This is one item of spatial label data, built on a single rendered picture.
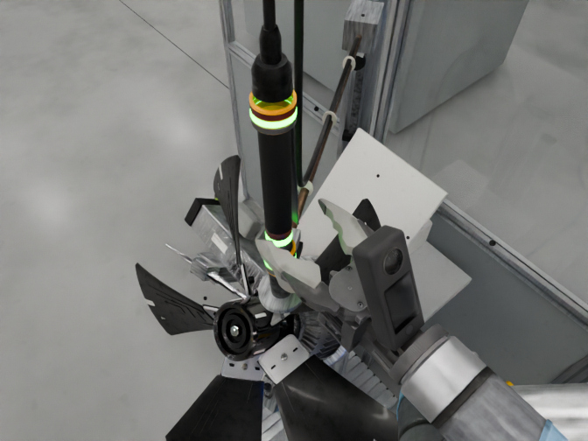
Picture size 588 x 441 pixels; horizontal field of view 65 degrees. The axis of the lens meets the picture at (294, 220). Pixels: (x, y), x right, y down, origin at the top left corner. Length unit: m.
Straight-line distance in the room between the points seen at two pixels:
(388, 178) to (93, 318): 1.80
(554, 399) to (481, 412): 0.17
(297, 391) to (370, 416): 0.14
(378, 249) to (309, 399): 0.58
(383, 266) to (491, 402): 0.15
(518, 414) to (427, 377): 0.08
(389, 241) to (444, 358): 0.12
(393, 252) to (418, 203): 0.62
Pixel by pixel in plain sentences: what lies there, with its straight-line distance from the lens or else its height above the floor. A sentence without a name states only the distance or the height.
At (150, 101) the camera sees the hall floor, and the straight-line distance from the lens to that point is 3.53.
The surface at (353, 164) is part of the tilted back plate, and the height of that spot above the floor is 1.31.
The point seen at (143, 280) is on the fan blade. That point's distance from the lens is 1.19.
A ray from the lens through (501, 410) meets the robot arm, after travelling 0.45.
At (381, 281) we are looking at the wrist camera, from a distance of 0.41.
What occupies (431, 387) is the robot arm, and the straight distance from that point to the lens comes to 0.45.
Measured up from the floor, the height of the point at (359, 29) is 1.56.
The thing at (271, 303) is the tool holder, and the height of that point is 1.47.
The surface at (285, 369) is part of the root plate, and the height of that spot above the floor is 1.18.
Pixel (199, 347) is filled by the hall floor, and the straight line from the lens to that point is 2.30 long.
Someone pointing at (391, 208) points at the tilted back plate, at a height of 1.29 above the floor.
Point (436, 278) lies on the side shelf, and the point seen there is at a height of 0.86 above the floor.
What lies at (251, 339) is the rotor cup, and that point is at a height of 1.24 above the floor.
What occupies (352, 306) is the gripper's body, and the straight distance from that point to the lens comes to 0.47.
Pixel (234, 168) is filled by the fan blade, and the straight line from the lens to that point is 0.94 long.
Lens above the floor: 2.09
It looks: 52 degrees down
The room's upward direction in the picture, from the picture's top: straight up
